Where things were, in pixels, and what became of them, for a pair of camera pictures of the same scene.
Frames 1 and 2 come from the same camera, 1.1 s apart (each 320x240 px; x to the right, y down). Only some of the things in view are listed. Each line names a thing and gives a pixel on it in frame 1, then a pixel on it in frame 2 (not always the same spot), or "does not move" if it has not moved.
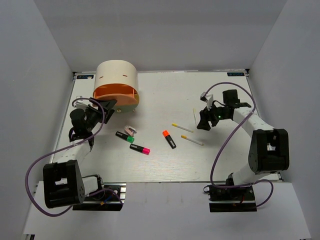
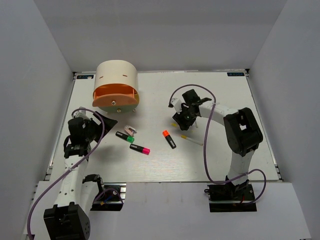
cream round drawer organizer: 117,80 does not move
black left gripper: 107,105 → 109,124
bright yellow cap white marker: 176,125 does not move
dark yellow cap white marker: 185,137 does not move
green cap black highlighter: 125,137 does not move
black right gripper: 206,115 → 184,124
